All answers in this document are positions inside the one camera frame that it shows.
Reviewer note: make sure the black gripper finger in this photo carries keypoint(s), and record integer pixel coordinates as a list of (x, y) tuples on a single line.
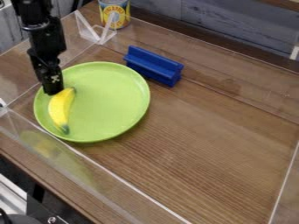
[(51, 79)]

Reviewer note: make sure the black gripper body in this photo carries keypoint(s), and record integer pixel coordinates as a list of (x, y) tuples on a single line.
[(47, 42)]

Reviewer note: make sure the yellow toy banana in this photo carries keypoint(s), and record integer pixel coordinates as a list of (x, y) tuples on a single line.
[(59, 109)]

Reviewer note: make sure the green round plate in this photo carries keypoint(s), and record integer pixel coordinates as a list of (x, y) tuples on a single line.
[(111, 102)]

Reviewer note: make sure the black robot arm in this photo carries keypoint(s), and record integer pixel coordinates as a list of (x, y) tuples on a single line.
[(33, 9)]

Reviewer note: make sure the yellow labelled tin can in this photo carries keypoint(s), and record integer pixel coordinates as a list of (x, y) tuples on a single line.
[(117, 9)]

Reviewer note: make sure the blue plastic block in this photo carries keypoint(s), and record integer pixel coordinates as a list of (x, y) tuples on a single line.
[(154, 66)]

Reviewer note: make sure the clear acrylic corner bracket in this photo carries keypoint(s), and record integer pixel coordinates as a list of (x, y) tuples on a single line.
[(97, 33)]

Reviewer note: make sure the clear acrylic enclosure wall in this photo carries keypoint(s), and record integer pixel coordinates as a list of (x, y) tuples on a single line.
[(209, 158)]

